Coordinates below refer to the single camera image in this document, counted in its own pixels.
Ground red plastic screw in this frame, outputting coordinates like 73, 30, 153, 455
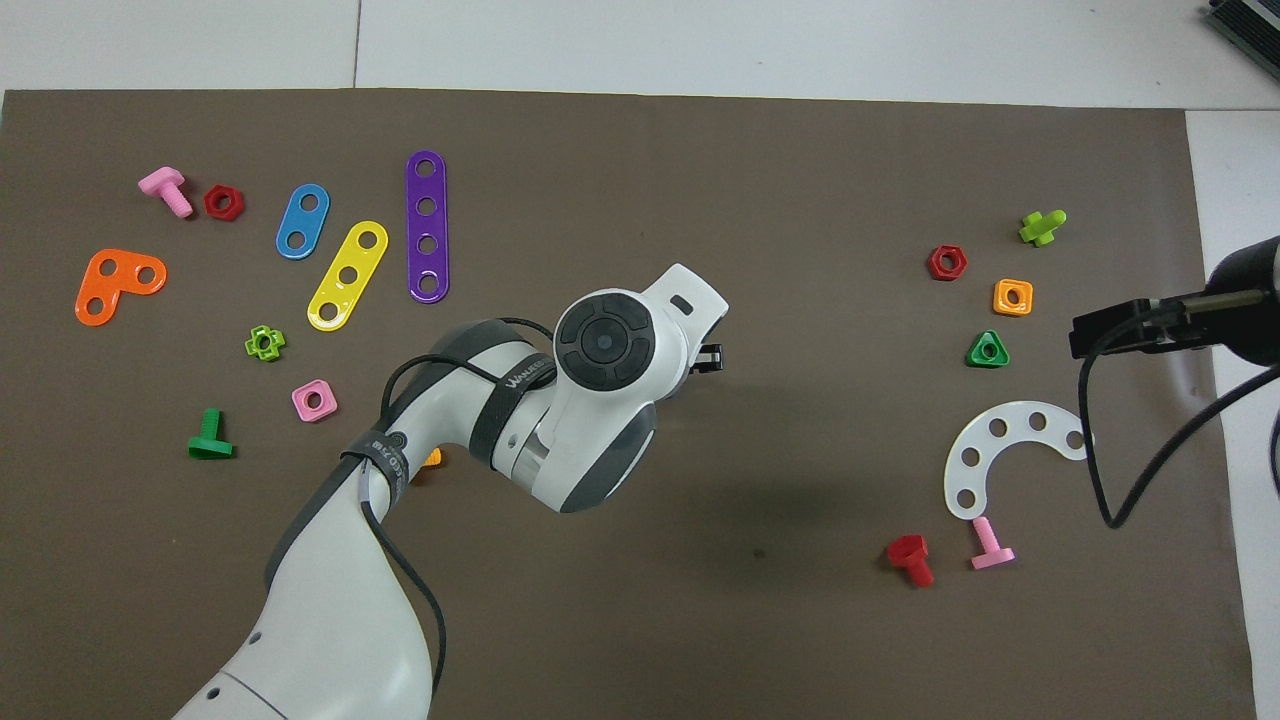
885, 533, 936, 589

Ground brown table mat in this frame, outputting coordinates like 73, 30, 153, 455
0, 88, 1259, 720

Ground pink square nut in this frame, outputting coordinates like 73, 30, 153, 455
291, 379, 339, 423

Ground dark ribbed metal device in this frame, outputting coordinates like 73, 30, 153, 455
1205, 0, 1280, 56

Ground black velcro strap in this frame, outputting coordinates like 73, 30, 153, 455
340, 428, 413, 491
470, 352, 556, 466

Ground white curved plate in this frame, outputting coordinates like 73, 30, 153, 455
943, 400, 1095, 522

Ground yellow three-hole plate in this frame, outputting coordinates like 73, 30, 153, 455
306, 220, 390, 333

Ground blue two-hole plate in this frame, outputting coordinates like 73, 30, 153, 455
275, 183, 331, 261

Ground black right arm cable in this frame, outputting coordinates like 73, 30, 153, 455
1077, 300, 1280, 530

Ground orange L-shaped plate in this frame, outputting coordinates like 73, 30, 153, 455
74, 248, 169, 328

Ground pink plastic screw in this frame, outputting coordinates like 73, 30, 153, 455
969, 515, 1017, 572
137, 166, 195, 220

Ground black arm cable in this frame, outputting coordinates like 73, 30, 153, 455
1077, 300, 1280, 530
355, 317, 557, 720

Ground lime green cross screw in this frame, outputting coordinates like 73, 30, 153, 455
1017, 209, 1069, 248

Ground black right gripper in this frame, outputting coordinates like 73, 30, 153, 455
1072, 237, 1280, 366

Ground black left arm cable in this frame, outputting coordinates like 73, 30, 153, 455
355, 317, 557, 720

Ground purple four-hole plate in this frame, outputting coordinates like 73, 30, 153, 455
404, 150, 451, 304

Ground green plastic screw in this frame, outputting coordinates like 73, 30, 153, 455
187, 407, 237, 461

